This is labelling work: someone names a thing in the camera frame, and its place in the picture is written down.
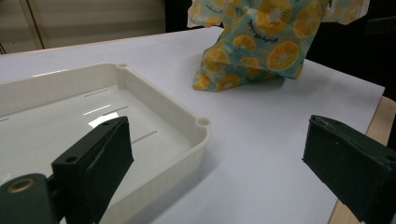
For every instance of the white table sheet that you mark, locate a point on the white table sheet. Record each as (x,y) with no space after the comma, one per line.
(264,140)

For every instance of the white plastic tray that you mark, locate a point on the white plastic tray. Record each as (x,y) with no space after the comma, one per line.
(46,130)

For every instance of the orange-print fabric bag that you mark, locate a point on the orange-print fabric bag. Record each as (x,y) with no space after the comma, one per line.
(249,56)

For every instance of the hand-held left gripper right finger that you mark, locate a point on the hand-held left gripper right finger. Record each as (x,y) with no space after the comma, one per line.
(351,161)

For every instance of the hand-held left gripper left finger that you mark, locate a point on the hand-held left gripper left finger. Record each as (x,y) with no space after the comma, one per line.
(93,174)

